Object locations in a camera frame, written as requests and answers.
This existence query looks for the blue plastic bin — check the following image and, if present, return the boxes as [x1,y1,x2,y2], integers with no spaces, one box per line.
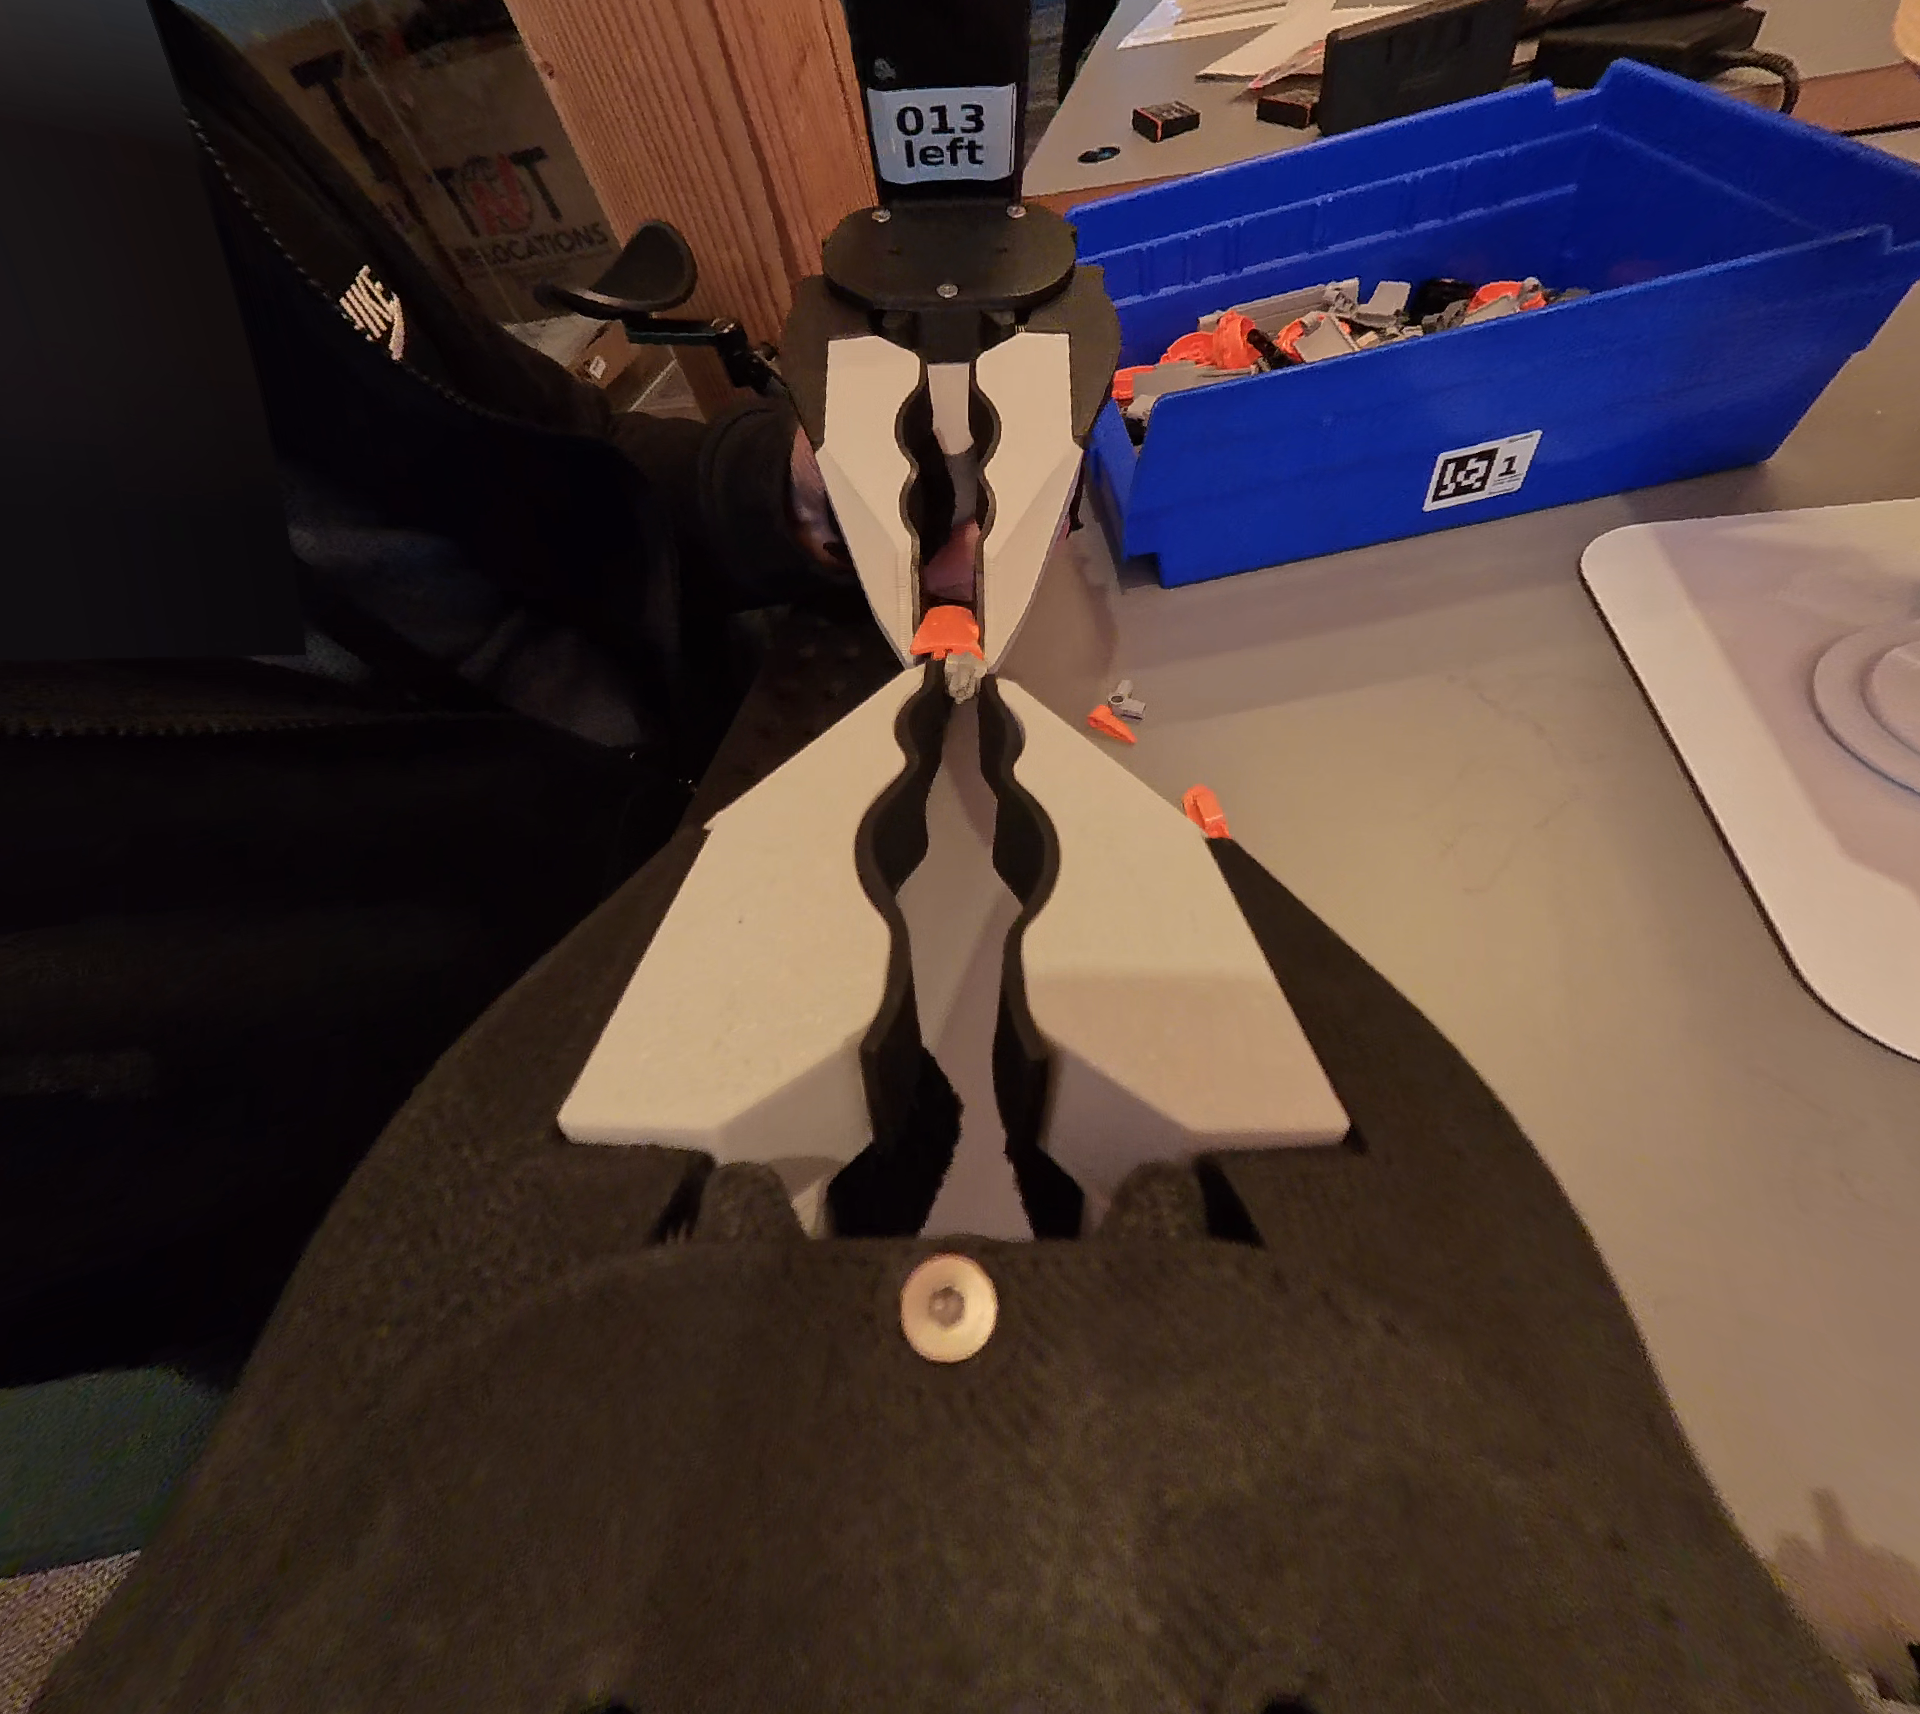
[1068,60,1920,588]

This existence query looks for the printed cardboard box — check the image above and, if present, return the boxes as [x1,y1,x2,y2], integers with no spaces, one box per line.
[247,17,621,327]

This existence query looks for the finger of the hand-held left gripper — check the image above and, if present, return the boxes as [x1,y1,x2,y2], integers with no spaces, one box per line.
[967,329,1087,673]
[820,334,944,666]

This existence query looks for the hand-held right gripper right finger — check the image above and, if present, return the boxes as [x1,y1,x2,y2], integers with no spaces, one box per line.
[975,670,1356,1236]

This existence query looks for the white book stand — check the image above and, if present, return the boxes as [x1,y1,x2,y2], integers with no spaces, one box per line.
[1579,0,1920,1064]

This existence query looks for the pile of plastic building pieces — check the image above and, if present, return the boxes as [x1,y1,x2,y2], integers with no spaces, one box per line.
[1111,275,1592,442]

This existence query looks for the small black box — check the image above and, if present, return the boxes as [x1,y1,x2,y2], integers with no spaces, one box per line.
[1320,0,1533,138]

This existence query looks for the black perforated pad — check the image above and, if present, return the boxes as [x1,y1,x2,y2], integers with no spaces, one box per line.
[717,603,906,831]

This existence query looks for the black chair armrest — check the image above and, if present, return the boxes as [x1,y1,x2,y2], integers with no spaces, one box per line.
[536,219,783,400]

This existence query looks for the person's left forearm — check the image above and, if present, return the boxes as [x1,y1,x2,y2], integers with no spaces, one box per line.
[601,400,812,617]

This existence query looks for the oak wooden post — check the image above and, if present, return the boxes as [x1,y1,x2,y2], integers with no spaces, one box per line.
[405,0,842,353]

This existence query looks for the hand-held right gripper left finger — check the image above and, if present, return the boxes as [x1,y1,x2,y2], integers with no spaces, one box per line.
[556,666,965,1236]

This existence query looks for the person's left hand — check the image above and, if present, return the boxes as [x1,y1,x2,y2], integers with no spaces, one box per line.
[788,460,861,586]

